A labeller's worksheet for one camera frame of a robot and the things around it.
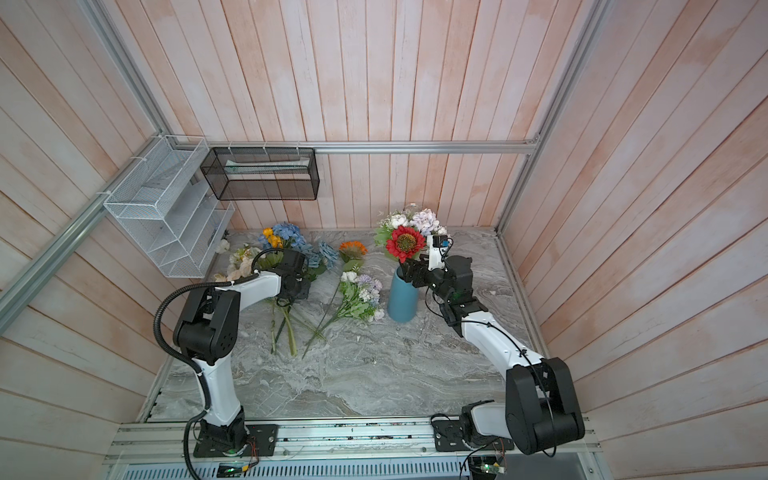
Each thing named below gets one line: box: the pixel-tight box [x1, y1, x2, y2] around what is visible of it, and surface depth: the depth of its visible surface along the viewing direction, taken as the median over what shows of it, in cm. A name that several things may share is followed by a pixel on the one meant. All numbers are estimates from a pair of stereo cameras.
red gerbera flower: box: [386, 225, 427, 264], surface depth 74 cm
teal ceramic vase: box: [387, 266, 419, 322], surface depth 90 cm
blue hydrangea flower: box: [273, 221, 307, 247], surface depth 106 cm
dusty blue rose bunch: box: [302, 240, 339, 269], surface depth 103 cm
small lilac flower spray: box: [302, 271, 385, 359], surface depth 95 cm
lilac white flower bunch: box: [374, 208, 448, 247], surface depth 77 cm
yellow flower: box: [262, 227, 283, 248], surface depth 106 cm
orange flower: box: [338, 240, 368, 271], surface depth 110 cm
